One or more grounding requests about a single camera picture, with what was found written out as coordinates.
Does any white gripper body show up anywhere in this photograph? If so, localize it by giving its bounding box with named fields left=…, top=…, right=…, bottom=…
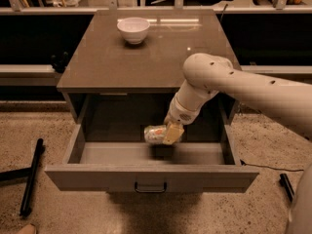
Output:
left=167, top=96, right=200, bottom=125

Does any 7up soda can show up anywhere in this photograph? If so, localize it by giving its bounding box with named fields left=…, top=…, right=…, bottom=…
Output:
left=144, top=125, right=167, bottom=144

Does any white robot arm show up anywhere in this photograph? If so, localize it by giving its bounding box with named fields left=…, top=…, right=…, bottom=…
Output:
left=164, top=53, right=312, bottom=234

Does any open grey top drawer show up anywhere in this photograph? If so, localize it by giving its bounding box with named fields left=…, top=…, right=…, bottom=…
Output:
left=45, top=126, right=258, bottom=193

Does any brown cabinet with glossy top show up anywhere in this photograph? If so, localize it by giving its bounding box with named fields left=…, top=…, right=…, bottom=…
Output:
left=58, top=9, right=237, bottom=142

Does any white ceramic bowl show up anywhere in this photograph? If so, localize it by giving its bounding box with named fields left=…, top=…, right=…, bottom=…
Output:
left=117, top=18, right=150, bottom=44

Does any black stand leg right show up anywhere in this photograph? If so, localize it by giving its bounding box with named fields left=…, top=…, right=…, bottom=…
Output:
left=280, top=174, right=294, bottom=201

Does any black stand leg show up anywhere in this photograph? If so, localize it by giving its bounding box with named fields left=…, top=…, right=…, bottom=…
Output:
left=280, top=174, right=294, bottom=201
left=0, top=138, right=45, bottom=217

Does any black stand leg left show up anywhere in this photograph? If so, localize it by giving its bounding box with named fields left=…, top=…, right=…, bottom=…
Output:
left=0, top=138, right=45, bottom=217

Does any black drawer handle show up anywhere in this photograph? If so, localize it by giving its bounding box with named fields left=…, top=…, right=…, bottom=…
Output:
left=134, top=182, right=167, bottom=194

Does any black floor cable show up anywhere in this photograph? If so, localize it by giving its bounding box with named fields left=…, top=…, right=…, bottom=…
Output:
left=240, top=159, right=305, bottom=174

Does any black clamp on rail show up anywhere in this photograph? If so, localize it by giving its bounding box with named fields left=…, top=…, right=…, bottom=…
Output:
left=51, top=52, right=69, bottom=73

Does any metal railing frame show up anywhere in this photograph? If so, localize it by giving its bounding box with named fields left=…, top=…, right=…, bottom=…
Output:
left=0, top=0, right=312, bottom=17

